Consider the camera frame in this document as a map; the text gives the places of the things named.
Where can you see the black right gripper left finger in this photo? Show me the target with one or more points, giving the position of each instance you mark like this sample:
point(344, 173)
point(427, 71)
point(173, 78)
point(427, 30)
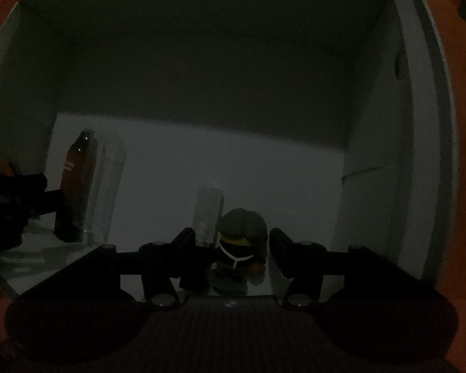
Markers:
point(181, 259)

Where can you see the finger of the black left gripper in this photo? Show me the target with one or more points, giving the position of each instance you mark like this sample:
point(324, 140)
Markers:
point(23, 198)

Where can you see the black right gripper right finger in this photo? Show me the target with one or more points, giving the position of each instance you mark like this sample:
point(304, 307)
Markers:
point(299, 262)

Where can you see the black plush toy figure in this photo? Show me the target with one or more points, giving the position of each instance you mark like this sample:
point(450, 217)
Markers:
point(240, 256)

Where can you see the brown small bottle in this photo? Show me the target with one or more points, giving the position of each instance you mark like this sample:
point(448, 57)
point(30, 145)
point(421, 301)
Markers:
point(75, 187)

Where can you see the clear plastic tube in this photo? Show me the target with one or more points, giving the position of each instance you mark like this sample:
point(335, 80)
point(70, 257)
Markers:
point(207, 212)

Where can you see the white cardboard box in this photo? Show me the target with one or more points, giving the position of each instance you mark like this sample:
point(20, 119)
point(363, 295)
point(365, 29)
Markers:
point(334, 119)

